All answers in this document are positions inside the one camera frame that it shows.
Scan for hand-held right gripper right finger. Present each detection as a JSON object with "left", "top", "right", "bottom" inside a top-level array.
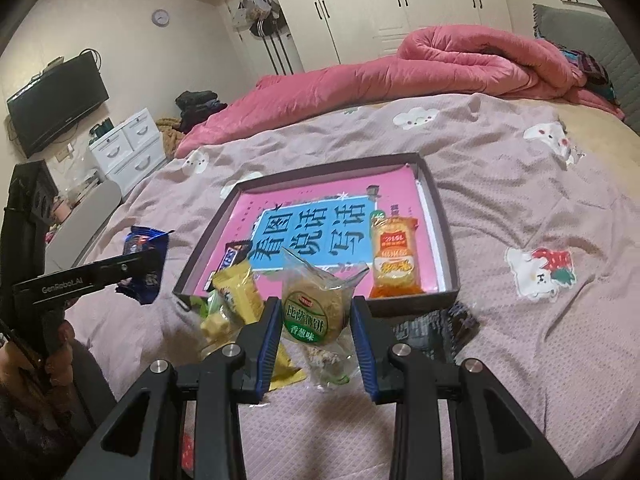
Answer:
[{"left": 350, "top": 296, "right": 576, "bottom": 480}]

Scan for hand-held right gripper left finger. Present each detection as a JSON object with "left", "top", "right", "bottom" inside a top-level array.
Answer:
[{"left": 55, "top": 296, "right": 283, "bottom": 480}]

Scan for dark grey snack packet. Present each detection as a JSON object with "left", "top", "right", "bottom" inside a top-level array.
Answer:
[{"left": 395, "top": 300, "right": 481, "bottom": 361}]

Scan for dark clothes pile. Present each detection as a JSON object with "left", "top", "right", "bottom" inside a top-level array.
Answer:
[{"left": 175, "top": 90, "right": 228, "bottom": 133}]

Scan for colourful folded clothes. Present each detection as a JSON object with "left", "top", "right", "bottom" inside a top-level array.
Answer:
[{"left": 537, "top": 37, "right": 623, "bottom": 111}]

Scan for blue snack packet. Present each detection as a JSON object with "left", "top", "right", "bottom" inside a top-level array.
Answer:
[{"left": 115, "top": 225, "right": 175, "bottom": 307}]

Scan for brown plush blanket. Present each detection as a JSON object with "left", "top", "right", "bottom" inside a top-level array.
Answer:
[{"left": 156, "top": 117, "right": 188, "bottom": 158}]

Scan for clear green cake packet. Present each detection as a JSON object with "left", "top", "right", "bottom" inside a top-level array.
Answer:
[{"left": 189, "top": 294, "right": 241, "bottom": 358}]

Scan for printed pink bed sheet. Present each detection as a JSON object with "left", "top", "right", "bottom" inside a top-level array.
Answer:
[{"left": 65, "top": 87, "right": 640, "bottom": 480}]

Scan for orange snack packet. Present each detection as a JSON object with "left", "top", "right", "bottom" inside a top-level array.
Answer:
[{"left": 369, "top": 212, "right": 423, "bottom": 301}]

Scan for small yellow snack packet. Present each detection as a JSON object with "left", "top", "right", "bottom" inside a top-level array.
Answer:
[{"left": 270, "top": 345, "right": 307, "bottom": 391}]

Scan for white wardrobe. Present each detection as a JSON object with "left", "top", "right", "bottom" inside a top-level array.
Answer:
[{"left": 260, "top": 0, "right": 513, "bottom": 73}]

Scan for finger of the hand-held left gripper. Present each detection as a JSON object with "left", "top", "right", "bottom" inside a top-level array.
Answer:
[{"left": 99, "top": 249, "right": 168, "bottom": 287}]

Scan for pink book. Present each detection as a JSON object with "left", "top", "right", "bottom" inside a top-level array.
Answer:
[{"left": 192, "top": 162, "right": 436, "bottom": 298}]

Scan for hanging bags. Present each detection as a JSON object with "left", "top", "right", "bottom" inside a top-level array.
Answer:
[{"left": 232, "top": 0, "right": 293, "bottom": 76}]

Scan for black television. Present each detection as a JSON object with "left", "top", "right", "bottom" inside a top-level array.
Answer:
[{"left": 6, "top": 50, "right": 111, "bottom": 158}]

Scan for white drawer cabinet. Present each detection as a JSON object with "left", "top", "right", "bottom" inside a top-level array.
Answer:
[{"left": 89, "top": 107, "right": 168, "bottom": 196}]

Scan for dark shallow cardboard box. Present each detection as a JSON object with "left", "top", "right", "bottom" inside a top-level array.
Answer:
[{"left": 172, "top": 152, "right": 460, "bottom": 318}]

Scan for round biscuit packet green label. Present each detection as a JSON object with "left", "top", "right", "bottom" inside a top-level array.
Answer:
[{"left": 280, "top": 247, "right": 372, "bottom": 348}]

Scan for beige bed sheet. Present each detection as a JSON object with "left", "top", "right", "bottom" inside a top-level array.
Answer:
[{"left": 555, "top": 100, "right": 640, "bottom": 241}]

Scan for blue sandwich cookie packet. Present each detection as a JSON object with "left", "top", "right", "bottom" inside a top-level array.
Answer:
[{"left": 221, "top": 240, "right": 254, "bottom": 273}]

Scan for pink quilt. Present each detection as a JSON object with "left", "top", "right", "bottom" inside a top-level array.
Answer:
[{"left": 175, "top": 26, "right": 626, "bottom": 158}]

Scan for person's left hand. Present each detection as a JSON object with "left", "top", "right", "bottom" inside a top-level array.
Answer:
[{"left": 0, "top": 320, "right": 78, "bottom": 400}]

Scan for grey padded headboard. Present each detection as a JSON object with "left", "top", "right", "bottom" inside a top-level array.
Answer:
[{"left": 531, "top": 3, "right": 640, "bottom": 133}]

